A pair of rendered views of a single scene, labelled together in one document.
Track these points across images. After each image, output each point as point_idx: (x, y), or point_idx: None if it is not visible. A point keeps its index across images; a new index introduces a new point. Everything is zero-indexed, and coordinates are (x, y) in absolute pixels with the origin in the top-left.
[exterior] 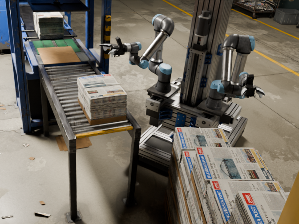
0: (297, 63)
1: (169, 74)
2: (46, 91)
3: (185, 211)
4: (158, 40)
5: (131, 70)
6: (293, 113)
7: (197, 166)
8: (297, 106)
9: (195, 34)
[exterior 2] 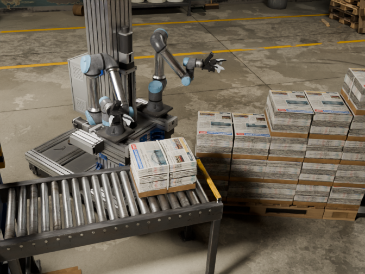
0: None
1: None
2: (74, 244)
3: (271, 162)
4: (120, 80)
5: None
6: (65, 96)
7: (283, 121)
8: (52, 89)
9: (126, 54)
